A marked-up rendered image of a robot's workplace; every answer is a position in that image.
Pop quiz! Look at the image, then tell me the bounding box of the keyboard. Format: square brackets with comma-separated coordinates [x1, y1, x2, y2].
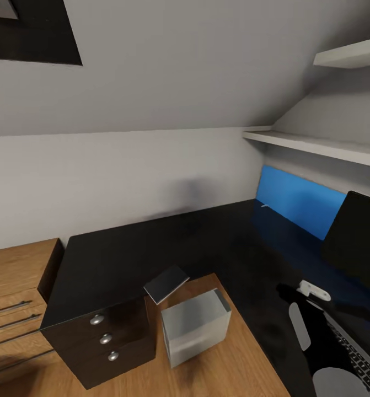
[323, 310, 370, 395]

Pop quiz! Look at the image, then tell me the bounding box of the monitor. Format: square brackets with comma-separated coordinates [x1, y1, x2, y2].
[318, 191, 370, 317]

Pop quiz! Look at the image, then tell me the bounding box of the notebook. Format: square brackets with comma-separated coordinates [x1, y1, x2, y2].
[143, 264, 190, 305]

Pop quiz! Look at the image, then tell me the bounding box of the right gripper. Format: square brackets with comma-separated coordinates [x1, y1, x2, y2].
[276, 283, 318, 305]

